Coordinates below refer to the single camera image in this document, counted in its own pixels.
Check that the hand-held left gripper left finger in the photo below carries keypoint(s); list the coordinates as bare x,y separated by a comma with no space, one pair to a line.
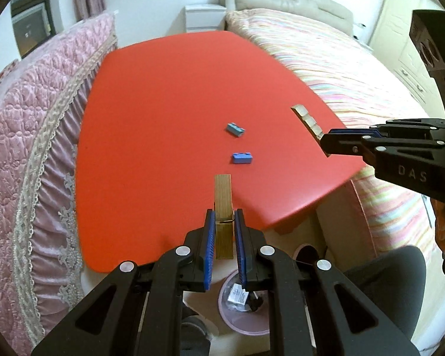
208,252

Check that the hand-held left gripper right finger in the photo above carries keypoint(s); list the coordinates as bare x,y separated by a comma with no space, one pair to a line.
241,248

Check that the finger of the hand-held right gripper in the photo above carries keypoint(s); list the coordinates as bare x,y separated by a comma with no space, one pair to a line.
341,144
356,132

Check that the wooden clothespin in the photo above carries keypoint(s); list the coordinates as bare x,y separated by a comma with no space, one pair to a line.
305,115
222,193

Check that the black sock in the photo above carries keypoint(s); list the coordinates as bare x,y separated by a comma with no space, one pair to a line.
254,301

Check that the pink trash bin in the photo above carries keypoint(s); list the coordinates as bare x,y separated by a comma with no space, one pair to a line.
244,326

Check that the person's right hand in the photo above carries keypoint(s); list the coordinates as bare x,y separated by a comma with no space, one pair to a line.
441,226

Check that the black shoe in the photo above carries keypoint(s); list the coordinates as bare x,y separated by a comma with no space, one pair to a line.
196,333

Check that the blue toy brick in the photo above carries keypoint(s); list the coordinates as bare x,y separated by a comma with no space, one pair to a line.
242,158

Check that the person's right leg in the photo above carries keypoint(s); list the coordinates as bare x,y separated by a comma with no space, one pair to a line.
385,278

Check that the teal toy brick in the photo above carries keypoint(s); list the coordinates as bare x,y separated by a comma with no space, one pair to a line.
235,129

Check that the cream wardrobe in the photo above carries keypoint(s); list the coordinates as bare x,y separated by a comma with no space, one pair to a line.
400,26

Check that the red table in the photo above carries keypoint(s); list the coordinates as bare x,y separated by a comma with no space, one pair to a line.
163,100

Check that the white nightstand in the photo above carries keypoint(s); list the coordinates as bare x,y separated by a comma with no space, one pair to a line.
204,18

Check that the pink quilted cover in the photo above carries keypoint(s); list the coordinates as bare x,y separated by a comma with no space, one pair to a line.
33,137

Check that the dark framed window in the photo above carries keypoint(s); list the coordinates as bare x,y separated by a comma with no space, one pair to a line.
29,18

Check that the white wall socket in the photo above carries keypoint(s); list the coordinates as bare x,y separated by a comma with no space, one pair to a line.
360,26

